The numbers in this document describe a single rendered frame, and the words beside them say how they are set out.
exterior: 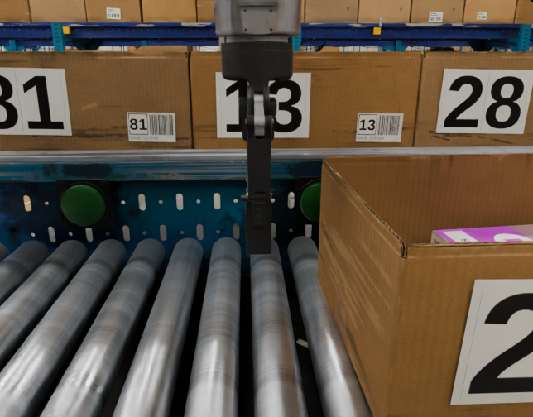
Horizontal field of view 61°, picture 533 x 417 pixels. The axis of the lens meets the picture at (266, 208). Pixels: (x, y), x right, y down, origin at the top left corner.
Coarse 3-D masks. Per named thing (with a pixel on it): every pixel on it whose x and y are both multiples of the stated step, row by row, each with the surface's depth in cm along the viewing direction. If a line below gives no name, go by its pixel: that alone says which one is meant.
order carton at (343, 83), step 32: (192, 64) 75; (320, 64) 76; (352, 64) 76; (384, 64) 76; (416, 64) 76; (192, 96) 76; (320, 96) 77; (352, 96) 77; (384, 96) 78; (416, 96) 78; (320, 128) 79; (352, 128) 79
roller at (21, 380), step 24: (96, 264) 67; (120, 264) 73; (72, 288) 60; (96, 288) 63; (48, 312) 55; (72, 312) 56; (48, 336) 50; (72, 336) 53; (24, 360) 46; (48, 360) 48; (0, 384) 43; (24, 384) 43; (48, 384) 46; (0, 408) 40; (24, 408) 42
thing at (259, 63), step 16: (224, 48) 45; (240, 48) 44; (256, 48) 44; (272, 48) 44; (288, 48) 45; (224, 64) 46; (240, 64) 44; (256, 64) 44; (272, 64) 44; (288, 64) 46; (240, 80) 46; (256, 80) 44; (272, 80) 46
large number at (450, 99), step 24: (456, 72) 77; (480, 72) 77; (504, 72) 77; (528, 72) 77; (456, 96) 78; (480, 96) 78; (504, 96) 78; (528, 96) 79; (456, 120) 79; (480, 120) 80; (504, 120) 80
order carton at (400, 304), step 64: (384, 192) 60; (448, 192) 61; (512, 192) 62; (320, 256) 61; (384, 256) 35; (448, 256) 31; (512, 256) 32; (384, 320) 35; (448, 320) 33; (384, 384) 36; (448, 384) 35
